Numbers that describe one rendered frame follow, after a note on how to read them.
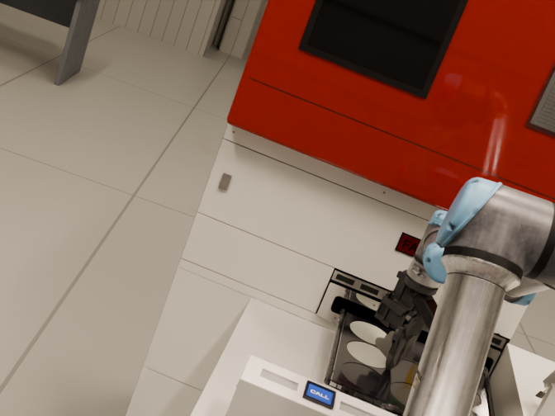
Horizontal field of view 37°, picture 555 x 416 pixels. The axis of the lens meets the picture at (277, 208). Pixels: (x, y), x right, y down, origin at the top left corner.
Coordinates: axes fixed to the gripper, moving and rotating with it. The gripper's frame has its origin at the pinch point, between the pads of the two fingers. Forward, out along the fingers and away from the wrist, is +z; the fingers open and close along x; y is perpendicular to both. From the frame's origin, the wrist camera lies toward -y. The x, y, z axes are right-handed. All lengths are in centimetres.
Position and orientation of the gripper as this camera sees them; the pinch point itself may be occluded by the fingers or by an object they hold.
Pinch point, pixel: (392, 366)
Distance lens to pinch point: 183.0
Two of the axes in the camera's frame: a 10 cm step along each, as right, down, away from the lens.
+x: -6.4, 0.3, -7.7
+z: -3.4, 8.9, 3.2
